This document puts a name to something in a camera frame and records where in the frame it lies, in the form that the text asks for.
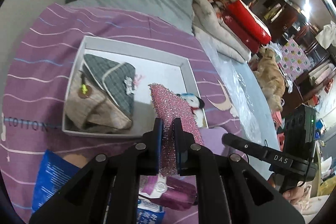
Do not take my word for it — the lilac soft pad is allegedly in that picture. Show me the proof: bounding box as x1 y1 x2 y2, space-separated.
199 127 230 156

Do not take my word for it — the white shallow cardboard box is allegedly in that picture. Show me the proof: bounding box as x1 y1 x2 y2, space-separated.
62 36 200 139

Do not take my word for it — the white floral quilt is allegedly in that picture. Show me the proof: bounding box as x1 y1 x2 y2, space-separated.
192 0 252 63

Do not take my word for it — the blue printed package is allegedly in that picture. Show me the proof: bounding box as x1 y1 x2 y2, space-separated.
32 150 80 213

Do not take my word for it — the person's right hand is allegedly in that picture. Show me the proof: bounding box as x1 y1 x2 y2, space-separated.
282 186 304 205

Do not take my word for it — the purple striped bed sheet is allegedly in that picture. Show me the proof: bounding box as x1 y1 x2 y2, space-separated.
0 3 253 224

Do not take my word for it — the grey plaid slipper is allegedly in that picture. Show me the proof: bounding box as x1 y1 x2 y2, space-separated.
83 54 135 117

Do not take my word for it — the clear plastic bag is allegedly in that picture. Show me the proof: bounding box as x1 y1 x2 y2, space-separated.
201 42 276 146

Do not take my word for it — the golden plush dog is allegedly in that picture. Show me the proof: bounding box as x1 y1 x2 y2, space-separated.
253 48 285 112

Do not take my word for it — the red pillow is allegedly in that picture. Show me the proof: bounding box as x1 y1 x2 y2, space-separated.
222 0 272 53

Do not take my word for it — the pink glitter sponge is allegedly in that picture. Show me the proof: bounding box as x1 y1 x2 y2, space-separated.
149 84 204 177

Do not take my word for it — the white tissue bundle right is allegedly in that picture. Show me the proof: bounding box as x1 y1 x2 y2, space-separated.
315 21 336 50

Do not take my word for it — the white plush puppy toy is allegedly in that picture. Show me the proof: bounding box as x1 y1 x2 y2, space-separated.
177 93 206 128

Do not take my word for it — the beige plaid cloth bag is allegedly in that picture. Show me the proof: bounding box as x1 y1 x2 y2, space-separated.
64 71 133 134

